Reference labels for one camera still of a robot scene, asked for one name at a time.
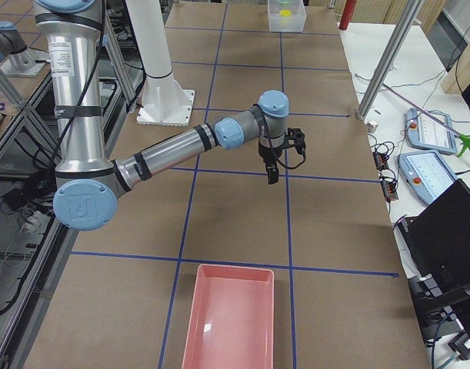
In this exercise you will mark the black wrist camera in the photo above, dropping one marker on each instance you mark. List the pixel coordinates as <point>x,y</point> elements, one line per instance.
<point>296,138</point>

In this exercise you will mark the blue teach pendant far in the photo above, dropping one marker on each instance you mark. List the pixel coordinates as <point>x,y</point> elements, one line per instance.
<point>424,132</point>

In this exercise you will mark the pink plastic tray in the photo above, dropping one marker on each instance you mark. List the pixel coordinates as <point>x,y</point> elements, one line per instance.
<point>231,323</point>

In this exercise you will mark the aluminium frame post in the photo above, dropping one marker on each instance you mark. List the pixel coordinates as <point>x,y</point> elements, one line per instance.
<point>399,34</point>

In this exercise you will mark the clear plastic storage box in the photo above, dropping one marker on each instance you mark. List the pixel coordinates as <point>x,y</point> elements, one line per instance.
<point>293,23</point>

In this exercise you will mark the yellow plastic cup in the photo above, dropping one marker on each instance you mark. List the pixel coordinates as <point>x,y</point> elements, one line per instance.
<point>285,13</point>

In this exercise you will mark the green tipped grabber stand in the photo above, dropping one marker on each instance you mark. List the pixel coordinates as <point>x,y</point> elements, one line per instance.
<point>463,138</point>

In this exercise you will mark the small metal cylinder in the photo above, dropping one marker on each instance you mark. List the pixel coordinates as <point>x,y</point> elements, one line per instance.
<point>371,126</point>

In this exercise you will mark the blue teach pendant near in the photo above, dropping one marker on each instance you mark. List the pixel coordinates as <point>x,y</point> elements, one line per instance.
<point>427,173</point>

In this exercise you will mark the red fire extinguisher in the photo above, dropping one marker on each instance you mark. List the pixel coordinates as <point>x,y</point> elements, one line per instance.
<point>347,14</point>

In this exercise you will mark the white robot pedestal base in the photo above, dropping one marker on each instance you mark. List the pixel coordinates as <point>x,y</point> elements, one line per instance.
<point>164,101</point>

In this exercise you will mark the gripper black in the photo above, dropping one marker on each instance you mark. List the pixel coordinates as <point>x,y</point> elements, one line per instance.
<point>266,154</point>

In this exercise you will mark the blue teach pendant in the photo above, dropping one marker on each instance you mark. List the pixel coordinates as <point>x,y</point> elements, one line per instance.
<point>424,132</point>
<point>427,173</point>

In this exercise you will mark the black monitor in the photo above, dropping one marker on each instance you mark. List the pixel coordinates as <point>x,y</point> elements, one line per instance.
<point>439,242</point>

